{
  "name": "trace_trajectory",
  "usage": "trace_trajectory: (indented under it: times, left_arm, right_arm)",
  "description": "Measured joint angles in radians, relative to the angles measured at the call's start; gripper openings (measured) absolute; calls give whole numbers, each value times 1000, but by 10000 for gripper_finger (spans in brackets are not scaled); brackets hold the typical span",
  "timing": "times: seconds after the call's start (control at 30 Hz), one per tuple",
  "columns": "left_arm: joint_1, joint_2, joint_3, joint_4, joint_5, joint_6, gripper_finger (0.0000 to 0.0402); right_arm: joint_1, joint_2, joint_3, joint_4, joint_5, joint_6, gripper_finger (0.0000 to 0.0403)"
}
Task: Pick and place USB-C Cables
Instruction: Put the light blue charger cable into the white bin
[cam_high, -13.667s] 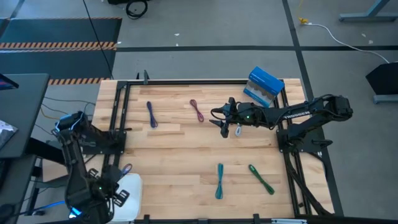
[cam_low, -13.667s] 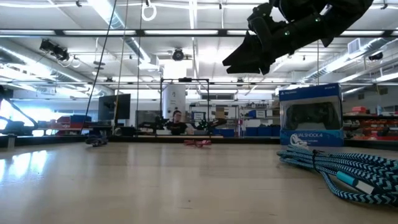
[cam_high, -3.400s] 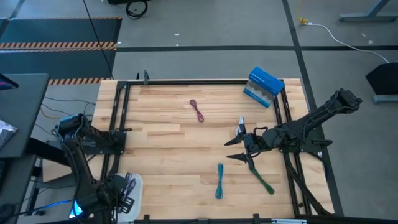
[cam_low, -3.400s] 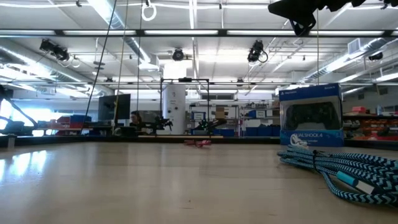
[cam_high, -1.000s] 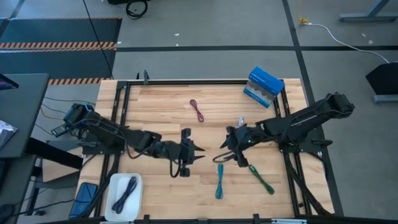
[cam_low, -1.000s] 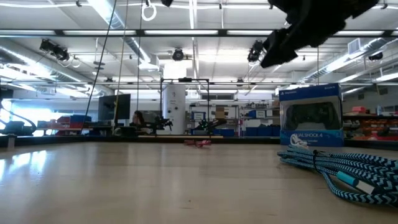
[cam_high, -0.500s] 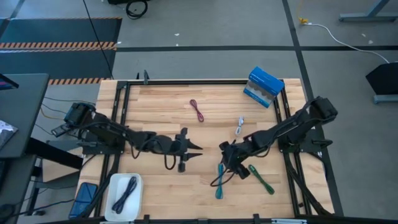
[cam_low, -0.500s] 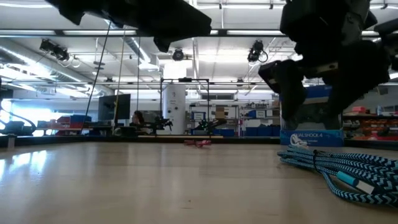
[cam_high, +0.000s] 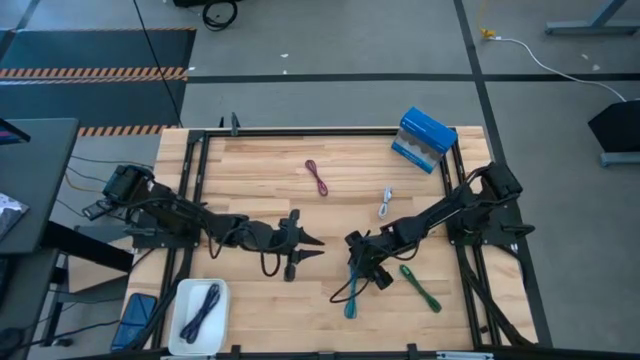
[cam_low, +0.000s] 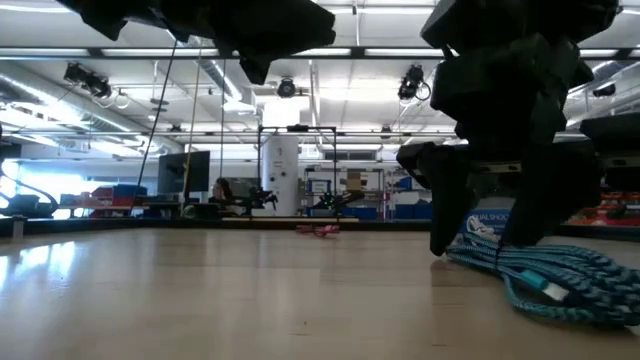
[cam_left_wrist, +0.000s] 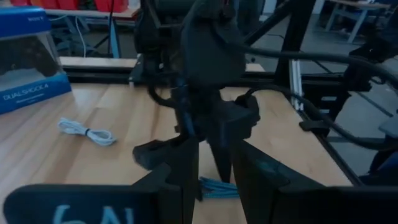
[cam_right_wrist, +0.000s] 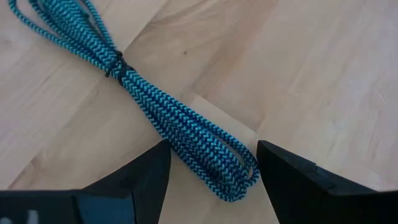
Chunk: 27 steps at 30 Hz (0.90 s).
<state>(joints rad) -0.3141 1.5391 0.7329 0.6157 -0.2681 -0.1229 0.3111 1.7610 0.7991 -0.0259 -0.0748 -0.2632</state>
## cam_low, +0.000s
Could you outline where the red storage crate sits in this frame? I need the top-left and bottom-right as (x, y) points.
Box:
(88, 186), (116, 219)

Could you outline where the dark background machine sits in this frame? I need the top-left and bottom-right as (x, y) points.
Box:
(0, 167), (60, 220)

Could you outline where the person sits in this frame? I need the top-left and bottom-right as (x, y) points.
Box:
(211, 177), (235, 207)

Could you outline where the silver ceiling duct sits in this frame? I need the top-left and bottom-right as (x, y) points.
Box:
(197, 58), (261, 116)

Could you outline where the blue storage bin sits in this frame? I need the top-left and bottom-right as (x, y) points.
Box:
(393, 201), (434, 221)
(342, 205), (379, 221)

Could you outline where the red background shelf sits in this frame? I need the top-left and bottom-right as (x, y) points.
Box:
(567, 189), (640, 227)

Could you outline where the blue storage crate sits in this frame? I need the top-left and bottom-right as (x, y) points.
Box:
(112, 184), (149, 208)

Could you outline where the black overhead mounted device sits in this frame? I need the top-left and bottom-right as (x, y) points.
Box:
(398, 63), (426, 101)
(63, 62), (112, 99)

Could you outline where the white round column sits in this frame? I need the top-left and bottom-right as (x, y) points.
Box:
(260, 135), (300, 217)

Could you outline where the blue game controller box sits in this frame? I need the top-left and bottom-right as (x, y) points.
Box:
(462, 197), (516, 236)

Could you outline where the background station table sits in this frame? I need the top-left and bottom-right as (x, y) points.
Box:
(219, 215), (361, 224)

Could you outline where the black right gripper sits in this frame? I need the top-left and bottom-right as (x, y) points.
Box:
(396, 0), (621, 258)

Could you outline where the teal braided USB-C cable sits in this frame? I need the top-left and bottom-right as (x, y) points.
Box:
(446, 232), (640, 329)

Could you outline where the black monitor screen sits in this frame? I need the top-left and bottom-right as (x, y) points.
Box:
(157, 150), (212, 195)

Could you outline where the thin grey hanging cable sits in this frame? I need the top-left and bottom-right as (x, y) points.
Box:
(219, 59), (227, 181)

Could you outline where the yellow hanging rope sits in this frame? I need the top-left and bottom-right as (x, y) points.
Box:
(180, 42), (204, 217)

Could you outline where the black hanging cable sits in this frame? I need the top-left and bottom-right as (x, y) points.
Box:
(128, 39), (180, 217)

